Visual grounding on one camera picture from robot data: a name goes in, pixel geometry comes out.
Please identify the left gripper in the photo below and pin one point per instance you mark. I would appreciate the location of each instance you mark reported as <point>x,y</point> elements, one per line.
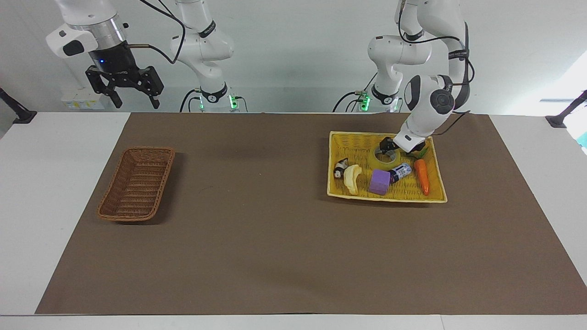
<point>388,145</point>

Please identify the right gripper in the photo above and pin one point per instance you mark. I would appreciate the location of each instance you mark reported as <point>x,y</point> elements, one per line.
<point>114,59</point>

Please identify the clear yellowish tape roll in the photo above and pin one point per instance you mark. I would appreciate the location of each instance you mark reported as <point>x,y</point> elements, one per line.
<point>384,161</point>

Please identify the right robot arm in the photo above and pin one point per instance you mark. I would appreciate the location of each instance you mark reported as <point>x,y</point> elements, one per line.
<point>202,50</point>

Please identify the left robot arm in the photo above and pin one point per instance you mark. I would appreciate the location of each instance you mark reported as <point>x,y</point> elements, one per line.
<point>433,98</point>

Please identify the yellow woven basket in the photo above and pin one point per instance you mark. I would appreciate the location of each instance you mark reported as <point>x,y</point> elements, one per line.
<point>362,144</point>

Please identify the brown wicker basket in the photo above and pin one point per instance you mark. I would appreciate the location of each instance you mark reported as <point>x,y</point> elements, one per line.
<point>136,183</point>

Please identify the purple block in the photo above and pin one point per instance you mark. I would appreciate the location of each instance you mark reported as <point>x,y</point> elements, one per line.
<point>379,182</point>

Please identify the orange toy carrot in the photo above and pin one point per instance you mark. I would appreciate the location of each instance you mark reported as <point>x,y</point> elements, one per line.
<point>422,176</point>

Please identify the yellow toy banana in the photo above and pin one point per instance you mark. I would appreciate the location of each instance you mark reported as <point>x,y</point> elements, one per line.
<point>352,178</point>

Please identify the brown white toy mushroom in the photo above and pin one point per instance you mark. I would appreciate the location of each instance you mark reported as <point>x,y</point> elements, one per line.
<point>340,168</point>

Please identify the black stand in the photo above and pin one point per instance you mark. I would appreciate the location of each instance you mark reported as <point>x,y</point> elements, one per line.
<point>562,117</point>
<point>18,112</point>

